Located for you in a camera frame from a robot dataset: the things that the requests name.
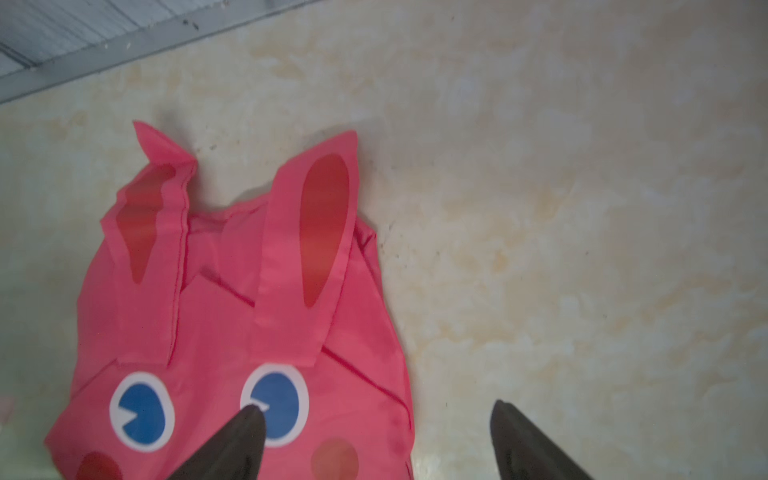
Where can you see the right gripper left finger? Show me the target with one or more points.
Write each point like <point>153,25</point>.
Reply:
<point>234,452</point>

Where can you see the pink rabbit raincoat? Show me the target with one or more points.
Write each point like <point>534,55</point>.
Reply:
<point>186,318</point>

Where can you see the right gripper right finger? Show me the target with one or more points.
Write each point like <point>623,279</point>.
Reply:
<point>523,451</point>

